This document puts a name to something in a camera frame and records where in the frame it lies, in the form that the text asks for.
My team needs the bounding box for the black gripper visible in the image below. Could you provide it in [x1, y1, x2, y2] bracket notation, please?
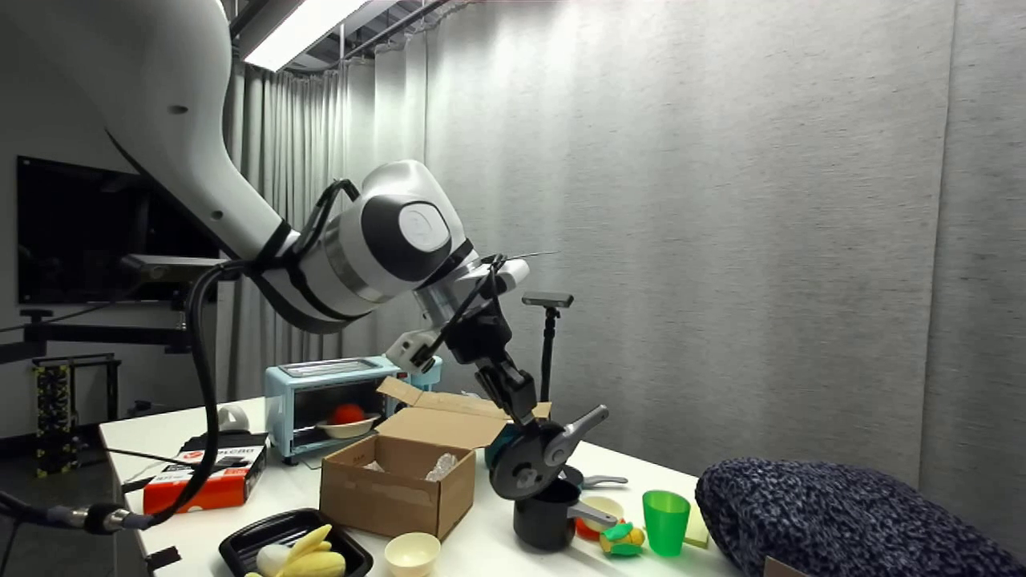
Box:
[439, 299, 541, 430]

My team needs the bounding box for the small black pot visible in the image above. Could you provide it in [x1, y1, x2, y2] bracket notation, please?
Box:
[511, 479, 629, 553]

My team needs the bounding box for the gray metal utensil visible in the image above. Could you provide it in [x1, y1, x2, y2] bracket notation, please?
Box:
[579, 470, 635, 496]

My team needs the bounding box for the brown cardboard box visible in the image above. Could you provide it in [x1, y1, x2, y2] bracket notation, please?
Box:
[319, 376, 562, 546]

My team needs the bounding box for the green yellow toy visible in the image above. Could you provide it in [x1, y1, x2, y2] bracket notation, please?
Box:
[597, 518, 650, 565]

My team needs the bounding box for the cream plastic bowl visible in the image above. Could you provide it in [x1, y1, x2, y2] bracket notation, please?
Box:
[381, 530, 447, 577]

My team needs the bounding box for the green plastic cup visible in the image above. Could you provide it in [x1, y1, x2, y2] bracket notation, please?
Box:
[640, 486, 697, 561]

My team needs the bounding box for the yellow toy banana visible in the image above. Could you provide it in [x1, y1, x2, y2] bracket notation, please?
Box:
[253, 521, 352, 577]

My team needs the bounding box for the gray mug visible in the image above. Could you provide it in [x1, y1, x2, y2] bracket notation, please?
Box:
[216, 403, 258, 435]

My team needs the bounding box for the gray curtain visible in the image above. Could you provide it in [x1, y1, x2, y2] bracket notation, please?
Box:
[217, 0, 1026, 506]

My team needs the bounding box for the black plastic tray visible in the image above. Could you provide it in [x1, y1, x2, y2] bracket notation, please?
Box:
[216, 506, 374, 577]

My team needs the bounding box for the orange red box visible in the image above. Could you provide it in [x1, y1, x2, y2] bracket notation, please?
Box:
[142, 441, 265, 518]

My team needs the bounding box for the dark blue knitted hat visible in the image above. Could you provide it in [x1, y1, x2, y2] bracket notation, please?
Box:
[692, 459, 1026, 577]

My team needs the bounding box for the dark flat device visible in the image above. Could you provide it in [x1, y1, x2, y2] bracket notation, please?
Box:
[118, 250, 235, 289]

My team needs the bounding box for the ceiling light panel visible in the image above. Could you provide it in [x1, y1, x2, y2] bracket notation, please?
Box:
[241, 0, 372, 77]

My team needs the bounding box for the black equipment rack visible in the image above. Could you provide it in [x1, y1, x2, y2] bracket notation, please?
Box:
[28, 352, 126, 482]

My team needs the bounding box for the black camera on tripod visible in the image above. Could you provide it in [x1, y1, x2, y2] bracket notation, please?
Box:
[519, 289, 579, 408]

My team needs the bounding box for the black wall monitor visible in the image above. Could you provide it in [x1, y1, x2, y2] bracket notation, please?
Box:
[12, 154, 228, 311]

